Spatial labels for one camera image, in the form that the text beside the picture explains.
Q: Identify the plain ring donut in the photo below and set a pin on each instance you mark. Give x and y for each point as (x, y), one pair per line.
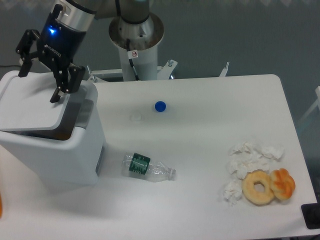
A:
(256, 188)

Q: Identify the crumpled white tissue large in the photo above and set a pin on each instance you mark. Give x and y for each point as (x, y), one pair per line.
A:
(247, 157)

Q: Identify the black device at table corner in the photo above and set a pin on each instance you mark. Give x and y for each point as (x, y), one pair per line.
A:
(311, 215)

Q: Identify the white plastic trash can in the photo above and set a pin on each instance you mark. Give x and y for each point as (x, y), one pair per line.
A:
(73, 151)

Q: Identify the white table bracket right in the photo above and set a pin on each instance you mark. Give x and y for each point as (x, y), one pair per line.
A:
(225, 70)

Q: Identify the clear bottle with green label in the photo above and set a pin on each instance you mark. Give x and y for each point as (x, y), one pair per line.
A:
(138, 166)

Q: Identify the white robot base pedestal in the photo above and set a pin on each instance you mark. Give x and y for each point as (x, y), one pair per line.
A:
(137, 46)

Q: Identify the blue bottle cap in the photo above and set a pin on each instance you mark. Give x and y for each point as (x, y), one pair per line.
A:
(160, 106)

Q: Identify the orange object at left edge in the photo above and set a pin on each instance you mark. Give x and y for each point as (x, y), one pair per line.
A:
(1, 203)

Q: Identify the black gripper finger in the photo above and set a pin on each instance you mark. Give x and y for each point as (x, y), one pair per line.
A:
(24, 50)
(68, 80)

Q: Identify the white trash can lid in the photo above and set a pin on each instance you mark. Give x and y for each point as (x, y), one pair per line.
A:
(25, 102)

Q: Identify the orange glazed twisted bread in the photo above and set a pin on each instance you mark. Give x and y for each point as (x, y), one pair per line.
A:
(282, 184)

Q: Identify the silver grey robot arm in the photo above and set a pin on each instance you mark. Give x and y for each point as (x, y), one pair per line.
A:
(79, 14)

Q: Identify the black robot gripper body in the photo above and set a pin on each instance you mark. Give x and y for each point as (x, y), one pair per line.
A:
(57, 47)

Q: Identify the crumpled white tissue small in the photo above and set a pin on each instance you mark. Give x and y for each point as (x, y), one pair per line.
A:
(233, 192)

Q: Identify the white frame at right edge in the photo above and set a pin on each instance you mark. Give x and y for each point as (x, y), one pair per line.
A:
(311, 113)

